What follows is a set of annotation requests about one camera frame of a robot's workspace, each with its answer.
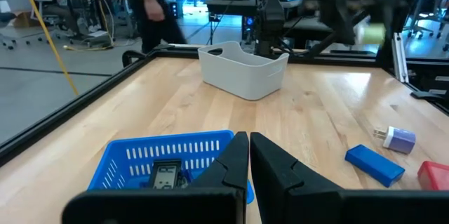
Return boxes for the large red wall charger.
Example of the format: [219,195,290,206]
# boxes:
[417,161,449,192]

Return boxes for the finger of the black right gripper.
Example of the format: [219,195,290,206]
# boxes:
[321,2,356,46]
[377,0,405,67]

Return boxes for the black curved handle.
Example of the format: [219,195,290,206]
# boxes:
[121,49,147,67]

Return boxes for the silver aluminium post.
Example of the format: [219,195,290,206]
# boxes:
[391,32,410,84]

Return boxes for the black aluminium table frame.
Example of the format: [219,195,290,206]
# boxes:
[0,43,449,167]

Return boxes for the yellow floor cable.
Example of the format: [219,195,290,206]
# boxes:
[62,0,116,52]

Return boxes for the blue plastic basket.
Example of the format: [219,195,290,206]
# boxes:
[87,129,255,204]

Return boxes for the green white USB charger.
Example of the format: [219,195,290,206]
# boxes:
[361,22,387,45]

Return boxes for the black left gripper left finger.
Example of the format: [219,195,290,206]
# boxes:
[61,131,250,224]

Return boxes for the white plastic bin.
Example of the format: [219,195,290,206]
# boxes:
[197,40,290,101]

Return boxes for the black device with white label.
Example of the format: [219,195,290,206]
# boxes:
[147,159,183,190]

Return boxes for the person's hand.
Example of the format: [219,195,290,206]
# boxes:
[144,0,166,22]

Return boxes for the white office chair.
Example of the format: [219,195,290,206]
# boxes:
[30,0,71,42]

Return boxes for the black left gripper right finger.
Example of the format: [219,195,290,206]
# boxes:
[250,131,449,224]

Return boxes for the cardboard box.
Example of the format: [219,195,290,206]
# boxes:
[13,11,35,29]

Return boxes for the yellow hanging cable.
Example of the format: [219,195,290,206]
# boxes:
[15,0,80,97]

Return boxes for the black background desk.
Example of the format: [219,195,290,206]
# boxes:
[205,0,304,18]

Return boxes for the purple white USB charger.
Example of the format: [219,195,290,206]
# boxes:
[373,126,417,155]

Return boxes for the blue rectangular block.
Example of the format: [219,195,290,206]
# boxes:
[344,143,406,189]

